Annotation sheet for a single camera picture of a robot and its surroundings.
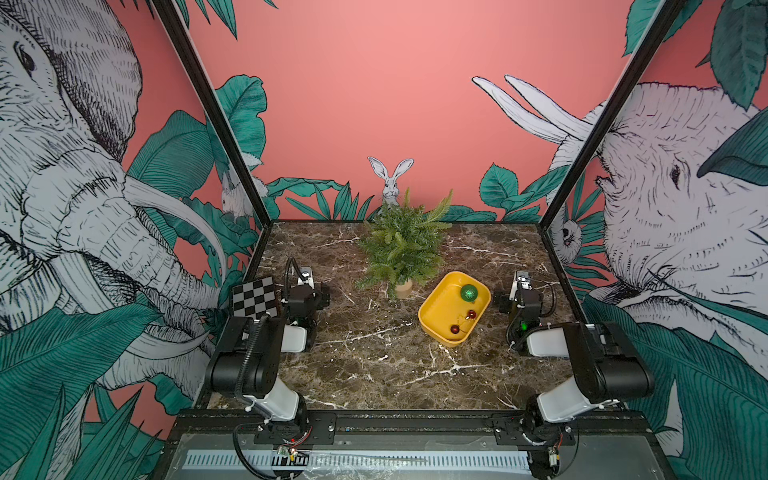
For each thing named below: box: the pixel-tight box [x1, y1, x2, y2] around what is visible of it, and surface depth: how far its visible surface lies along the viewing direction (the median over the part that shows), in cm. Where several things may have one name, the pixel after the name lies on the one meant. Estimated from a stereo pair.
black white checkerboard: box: [232, 276, 278, 319], surface depth 97 cm
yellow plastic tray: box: [418, 271, 491, 347], surface depth 97 cm
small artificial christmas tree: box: [356, 187, 453, 299], surface depth 77 cm
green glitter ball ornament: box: [460, 284, 479, 304], surface depth 98 cm
